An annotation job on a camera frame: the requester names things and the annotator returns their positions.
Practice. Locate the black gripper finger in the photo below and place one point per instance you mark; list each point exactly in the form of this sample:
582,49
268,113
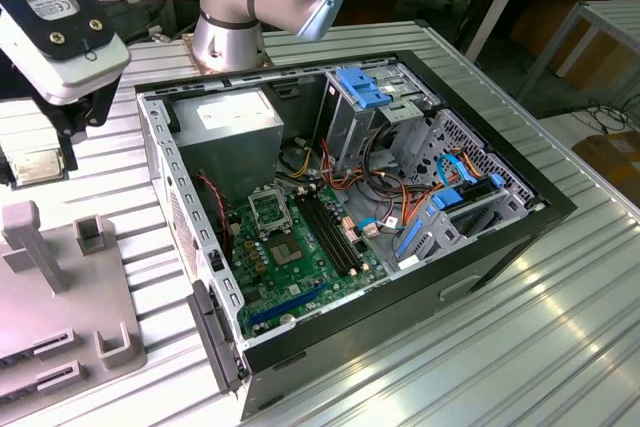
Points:
6,167
67,152

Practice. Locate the black open PC case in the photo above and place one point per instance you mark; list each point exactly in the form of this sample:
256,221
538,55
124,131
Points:
380,317

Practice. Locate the beige board power connector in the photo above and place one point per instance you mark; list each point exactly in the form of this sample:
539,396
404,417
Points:
350,229

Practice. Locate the blue disk bay rail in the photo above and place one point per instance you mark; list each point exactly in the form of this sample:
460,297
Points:
410,239

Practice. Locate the large brown cardboard box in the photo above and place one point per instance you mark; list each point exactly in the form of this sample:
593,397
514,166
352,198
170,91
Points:
600,62

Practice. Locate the grey parts rack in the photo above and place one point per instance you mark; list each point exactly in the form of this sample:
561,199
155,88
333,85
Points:
50,317

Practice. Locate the CPU socket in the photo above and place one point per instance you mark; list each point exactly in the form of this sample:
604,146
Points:
285,252

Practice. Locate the green motherboard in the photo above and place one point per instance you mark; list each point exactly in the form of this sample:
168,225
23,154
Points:
300,292

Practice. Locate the blue drive bay latch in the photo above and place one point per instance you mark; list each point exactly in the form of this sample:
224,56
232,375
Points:
357,84

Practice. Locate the silver coin battery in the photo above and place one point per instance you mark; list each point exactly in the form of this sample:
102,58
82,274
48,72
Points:
286,319

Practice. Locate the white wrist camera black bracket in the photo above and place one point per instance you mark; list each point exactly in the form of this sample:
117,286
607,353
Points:
80,62

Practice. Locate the perforated metal disk bay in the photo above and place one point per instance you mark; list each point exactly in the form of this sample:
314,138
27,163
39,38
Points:
465,132

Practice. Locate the blue disk carrier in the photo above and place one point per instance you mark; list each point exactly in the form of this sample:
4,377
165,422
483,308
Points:
450,198

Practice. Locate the blue expansion slot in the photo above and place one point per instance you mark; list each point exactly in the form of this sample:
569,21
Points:
290,304

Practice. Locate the silver CPU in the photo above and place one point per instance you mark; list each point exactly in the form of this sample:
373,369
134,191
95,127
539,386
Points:
40,167

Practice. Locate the silver drive bay cage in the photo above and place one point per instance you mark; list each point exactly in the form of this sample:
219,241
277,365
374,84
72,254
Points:
350,142

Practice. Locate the grey power supply unit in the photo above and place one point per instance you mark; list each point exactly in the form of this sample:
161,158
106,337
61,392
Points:
225,147

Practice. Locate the black case fan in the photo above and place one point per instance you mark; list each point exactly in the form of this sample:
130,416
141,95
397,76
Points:
210,217

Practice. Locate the grey metal frame table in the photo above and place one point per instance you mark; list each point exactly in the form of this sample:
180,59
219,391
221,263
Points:
615,12

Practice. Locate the black RAM slot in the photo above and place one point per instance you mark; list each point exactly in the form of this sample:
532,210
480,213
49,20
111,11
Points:
339,228
334,230
327,234
322,236

